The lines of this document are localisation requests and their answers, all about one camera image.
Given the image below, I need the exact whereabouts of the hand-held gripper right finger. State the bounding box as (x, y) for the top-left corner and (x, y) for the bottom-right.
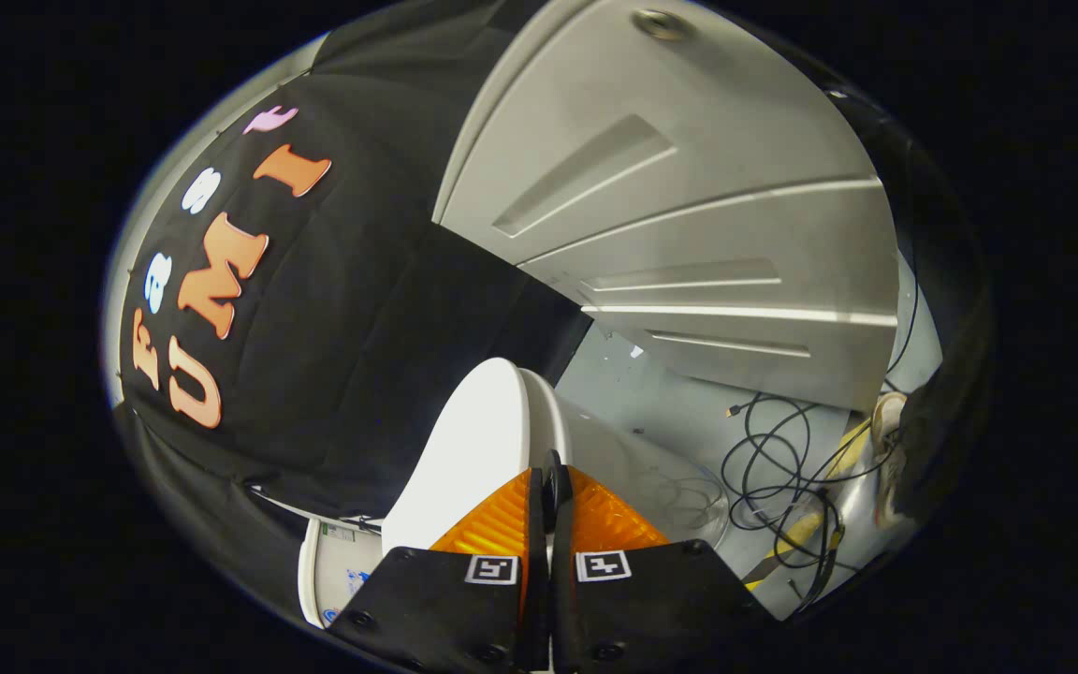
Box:
(550, 449), (780, 674)

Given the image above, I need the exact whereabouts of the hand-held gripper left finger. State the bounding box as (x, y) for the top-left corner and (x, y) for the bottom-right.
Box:
(326, 466), (551, 674)

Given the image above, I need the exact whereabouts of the white toilet lid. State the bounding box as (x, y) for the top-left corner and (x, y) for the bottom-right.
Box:
(380, 357), (575, 553)

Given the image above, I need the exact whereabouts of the white toilet tank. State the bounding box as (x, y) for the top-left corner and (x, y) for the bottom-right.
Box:
(299, 518), (383, 628)

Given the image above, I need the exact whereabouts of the yellow floor tape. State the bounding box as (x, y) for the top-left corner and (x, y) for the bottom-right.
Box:
(743, 419), (874, 593)

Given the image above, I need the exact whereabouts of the black backdrop cloth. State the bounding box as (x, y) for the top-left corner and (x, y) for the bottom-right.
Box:
(113, 0), (596, 600)

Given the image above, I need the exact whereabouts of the person's light shoe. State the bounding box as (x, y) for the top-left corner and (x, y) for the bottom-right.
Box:
(872, 391), (910, 527)

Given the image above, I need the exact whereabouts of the person's dark trouser leg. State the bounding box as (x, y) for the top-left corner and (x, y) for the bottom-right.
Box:
(899, 370), (995, 527)

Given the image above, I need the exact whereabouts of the white drawer cabinet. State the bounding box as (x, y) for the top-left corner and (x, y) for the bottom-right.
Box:
(433, 0), (900, 415)

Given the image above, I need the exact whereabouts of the round metal fitting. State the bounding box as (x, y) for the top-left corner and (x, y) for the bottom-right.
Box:
(633, 7), (694, 41)

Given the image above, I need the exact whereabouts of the tangled black floor cable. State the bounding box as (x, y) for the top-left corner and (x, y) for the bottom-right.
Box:
(720, 253), (921, 614)

